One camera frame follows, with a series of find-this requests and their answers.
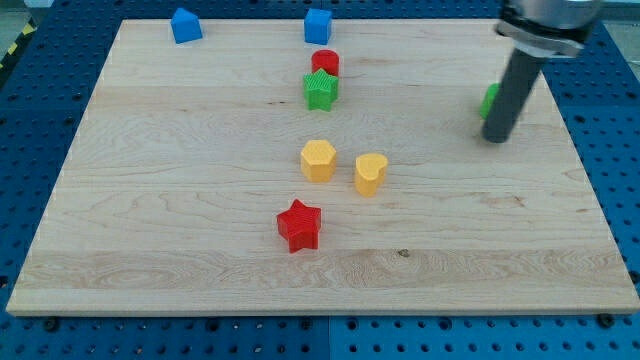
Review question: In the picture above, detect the yellow heart block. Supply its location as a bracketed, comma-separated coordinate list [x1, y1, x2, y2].
[354, 153, 388, 197]

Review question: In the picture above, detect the yellow hexagon block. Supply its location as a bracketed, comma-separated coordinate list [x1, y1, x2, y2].
[300, 140, 337, 183]

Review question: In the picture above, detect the green star block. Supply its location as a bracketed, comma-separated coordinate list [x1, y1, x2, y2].
[303, 69, 339, 112]

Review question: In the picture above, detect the light wooden board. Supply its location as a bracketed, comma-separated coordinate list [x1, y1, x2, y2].
[7, 19, 639, 317]

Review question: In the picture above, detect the blue cube block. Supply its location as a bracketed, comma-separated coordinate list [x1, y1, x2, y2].
[303, 8, 333, 45]

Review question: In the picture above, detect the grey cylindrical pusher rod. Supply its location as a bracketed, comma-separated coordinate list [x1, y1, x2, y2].
[482, 48, 546, 143]

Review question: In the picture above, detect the red star block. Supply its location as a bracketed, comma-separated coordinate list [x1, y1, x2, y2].
[276, 199, 322, 253]

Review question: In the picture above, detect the blue house-shaped block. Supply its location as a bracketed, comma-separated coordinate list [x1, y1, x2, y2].
[170, 8, 203, 44]

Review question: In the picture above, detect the red cylinder block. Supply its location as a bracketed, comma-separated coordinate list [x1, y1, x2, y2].
[311, 49, 340, 77]

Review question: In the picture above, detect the green circle block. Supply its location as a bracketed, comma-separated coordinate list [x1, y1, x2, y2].
[479, 82, 500, 119]

